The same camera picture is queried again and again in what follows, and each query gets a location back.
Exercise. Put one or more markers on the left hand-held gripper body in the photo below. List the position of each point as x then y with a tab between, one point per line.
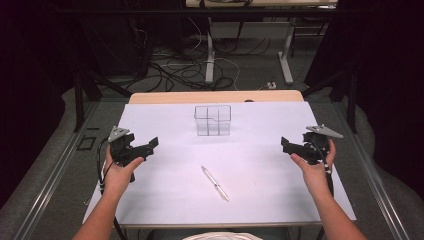
122	150

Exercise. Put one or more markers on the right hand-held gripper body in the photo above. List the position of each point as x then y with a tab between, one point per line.
315	146

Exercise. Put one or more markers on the clear plastic organizer box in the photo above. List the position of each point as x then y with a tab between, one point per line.
212	120

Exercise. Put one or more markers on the silver pen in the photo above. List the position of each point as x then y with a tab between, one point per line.
215	183

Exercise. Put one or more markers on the person's right hand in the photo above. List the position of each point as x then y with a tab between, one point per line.
315	176

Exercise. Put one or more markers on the person's left hand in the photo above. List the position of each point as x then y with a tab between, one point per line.
116	180

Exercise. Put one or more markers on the white power strip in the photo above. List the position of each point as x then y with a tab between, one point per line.
271	85

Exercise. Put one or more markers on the black metal stand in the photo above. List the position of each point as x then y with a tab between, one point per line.
340	93
83	96

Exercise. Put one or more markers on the white table mat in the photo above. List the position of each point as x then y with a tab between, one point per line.
213	156

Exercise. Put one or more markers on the wooden table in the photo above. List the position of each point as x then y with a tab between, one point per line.
213	96

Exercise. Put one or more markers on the person's light clothing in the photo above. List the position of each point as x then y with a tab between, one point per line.
222	236

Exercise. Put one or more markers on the desk with white legs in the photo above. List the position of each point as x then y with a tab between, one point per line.
246	36

